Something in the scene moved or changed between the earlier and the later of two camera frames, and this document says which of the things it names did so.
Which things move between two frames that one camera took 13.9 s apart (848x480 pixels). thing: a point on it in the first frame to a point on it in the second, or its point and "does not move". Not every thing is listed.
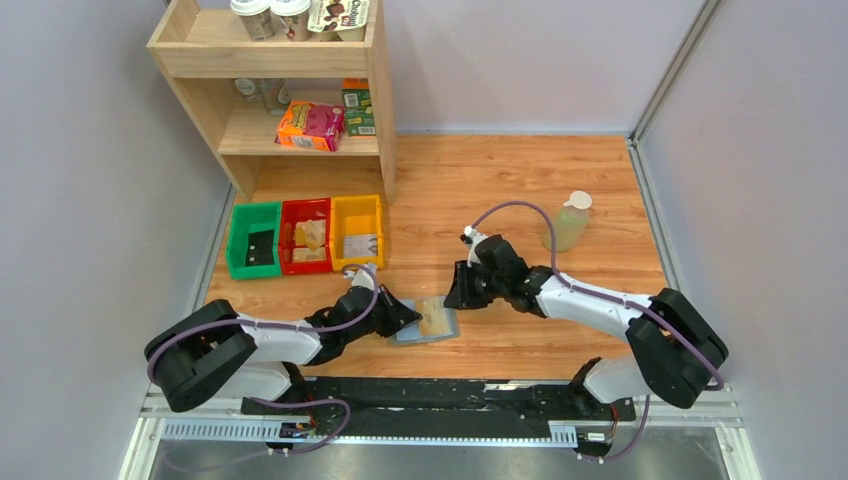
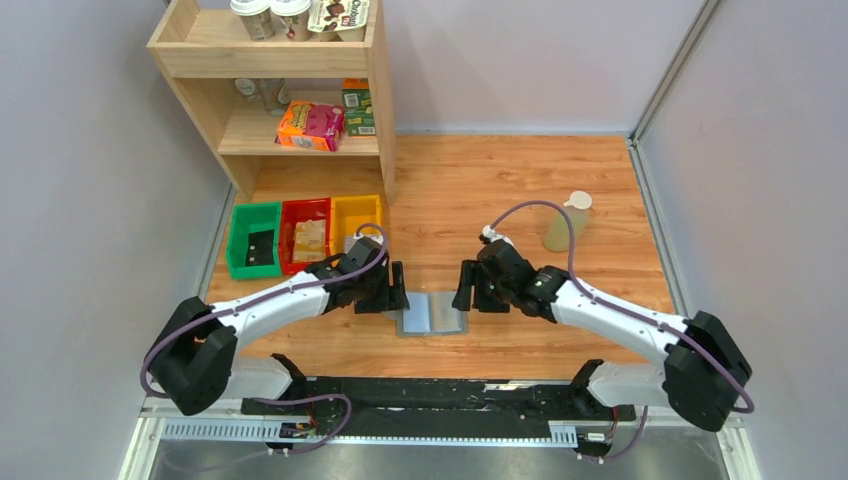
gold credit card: [436, 320] to [310, 241]
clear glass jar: [276, 94] does not move
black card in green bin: [259, 250] does not move
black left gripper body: [370, 325] to [376, 294]
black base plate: [437, 407] does not move
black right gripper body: [475, 288] does not move
